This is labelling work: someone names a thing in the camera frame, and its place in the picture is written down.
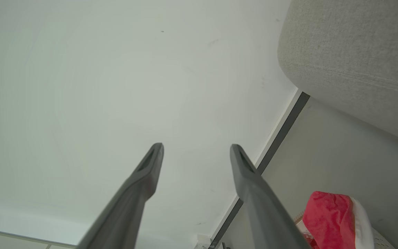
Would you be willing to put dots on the dark grey baseboard strip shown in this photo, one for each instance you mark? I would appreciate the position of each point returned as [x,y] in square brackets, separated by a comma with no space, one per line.
[282,133]

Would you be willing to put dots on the grey fabric sofa seat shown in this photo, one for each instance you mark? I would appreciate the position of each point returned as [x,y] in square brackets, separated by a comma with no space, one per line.
[354,58]

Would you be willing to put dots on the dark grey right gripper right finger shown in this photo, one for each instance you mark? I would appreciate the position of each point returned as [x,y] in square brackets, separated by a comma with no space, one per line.
[266,218]

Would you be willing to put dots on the white laundry basket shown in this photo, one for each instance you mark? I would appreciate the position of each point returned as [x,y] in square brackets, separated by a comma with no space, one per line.
[381,241]

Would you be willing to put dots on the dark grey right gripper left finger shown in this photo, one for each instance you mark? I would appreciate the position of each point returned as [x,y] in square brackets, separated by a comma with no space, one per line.
[123,211]

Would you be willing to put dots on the red white basketball jersey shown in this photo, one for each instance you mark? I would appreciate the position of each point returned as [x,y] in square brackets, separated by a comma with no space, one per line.
[330,221]

